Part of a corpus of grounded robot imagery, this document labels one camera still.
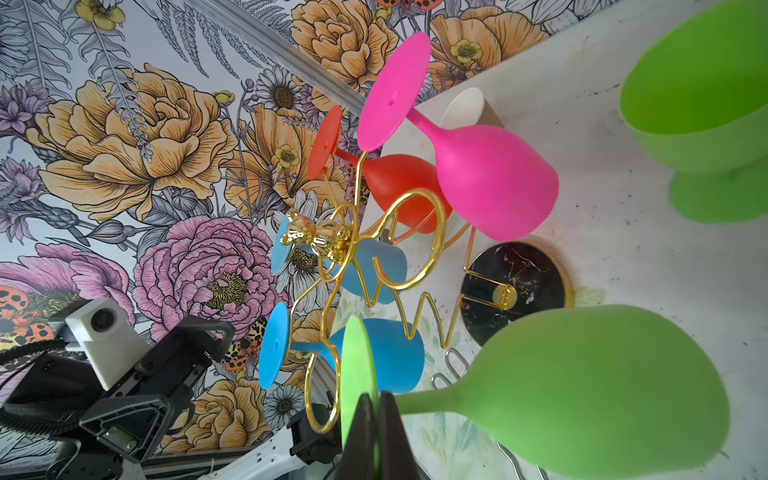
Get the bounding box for metal wire tongs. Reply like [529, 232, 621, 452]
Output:
[430, 347, 525, 479]

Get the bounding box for red wine glass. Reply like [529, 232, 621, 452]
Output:
[307, 106, 453, 234]

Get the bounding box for blue wine glass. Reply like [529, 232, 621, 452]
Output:
[271, 215, 408, 305]
[258, 301, 426, 395]

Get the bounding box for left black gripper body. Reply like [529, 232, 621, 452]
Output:
[1, 353, 144, 479]

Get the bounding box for gold wire glass rack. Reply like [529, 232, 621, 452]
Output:
[279, 149, 576, 436]

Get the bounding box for pink wine glass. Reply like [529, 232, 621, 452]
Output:
[357, 33, 559, 242]

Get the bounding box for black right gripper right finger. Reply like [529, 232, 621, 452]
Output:
[378, 391, 421, 480]

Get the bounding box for brown paper cup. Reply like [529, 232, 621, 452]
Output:
[440, 87, 504, 130]

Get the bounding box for green wine glass front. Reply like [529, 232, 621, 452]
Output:
[619, 1, 767, 223]

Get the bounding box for green wine glass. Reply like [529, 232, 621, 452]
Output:
[339, 304, 731, 480]
[619, 1, 767, 223]

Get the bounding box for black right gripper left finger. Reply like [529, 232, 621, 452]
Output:
[336, 393, 378, 480]

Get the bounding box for blue wine glass front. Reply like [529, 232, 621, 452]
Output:
[258, 301, 426, 395]

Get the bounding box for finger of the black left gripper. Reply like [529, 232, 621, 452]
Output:
[79, 395, 174, 462]
[104, 316, 235, 414]

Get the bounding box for blue wine glass rear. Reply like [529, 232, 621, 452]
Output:
[271, 215, 408, 305]

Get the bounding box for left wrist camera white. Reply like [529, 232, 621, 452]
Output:
[48, 298, 150, 390]

